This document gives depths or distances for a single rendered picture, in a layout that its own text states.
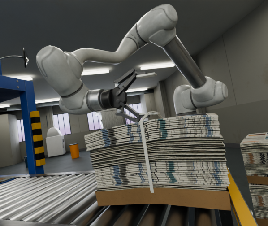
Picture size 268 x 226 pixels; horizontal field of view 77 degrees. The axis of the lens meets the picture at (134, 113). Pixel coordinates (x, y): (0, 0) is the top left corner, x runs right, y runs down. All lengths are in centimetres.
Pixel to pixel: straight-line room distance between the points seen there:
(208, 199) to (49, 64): 60
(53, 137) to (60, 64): 944
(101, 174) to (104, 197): 7
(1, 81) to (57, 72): 99
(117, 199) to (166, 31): 79
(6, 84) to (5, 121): 928
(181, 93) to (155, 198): 96
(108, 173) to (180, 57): 77
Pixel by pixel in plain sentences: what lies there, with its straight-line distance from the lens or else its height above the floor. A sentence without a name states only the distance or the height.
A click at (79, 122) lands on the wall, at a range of 1076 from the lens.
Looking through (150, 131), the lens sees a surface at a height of 101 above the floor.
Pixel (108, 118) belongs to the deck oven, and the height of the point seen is 149.
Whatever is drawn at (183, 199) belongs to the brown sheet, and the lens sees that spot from 49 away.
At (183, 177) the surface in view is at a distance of 47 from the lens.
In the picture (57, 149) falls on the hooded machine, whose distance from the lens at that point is 1001.
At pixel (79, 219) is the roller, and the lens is 56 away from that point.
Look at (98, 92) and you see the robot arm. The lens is 67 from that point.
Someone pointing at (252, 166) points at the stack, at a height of 70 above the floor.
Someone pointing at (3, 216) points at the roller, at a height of 80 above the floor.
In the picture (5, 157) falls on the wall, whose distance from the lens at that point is 1087.
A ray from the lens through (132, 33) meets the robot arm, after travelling 104.
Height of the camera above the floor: 103
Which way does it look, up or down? 4 degrees up
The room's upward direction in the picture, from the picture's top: 9 degrees counter-clockwise
